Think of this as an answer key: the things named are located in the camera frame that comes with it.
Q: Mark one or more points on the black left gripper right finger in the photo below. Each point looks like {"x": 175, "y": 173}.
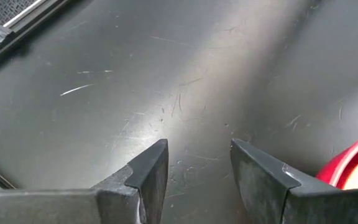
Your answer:
{"x": 266, "y": 189}

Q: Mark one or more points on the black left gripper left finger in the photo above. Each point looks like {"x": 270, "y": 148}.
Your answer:
{"x": 129, "y": 196}

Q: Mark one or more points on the red plastic bowl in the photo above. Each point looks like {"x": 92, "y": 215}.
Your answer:
{"x": 328, "y": 169}

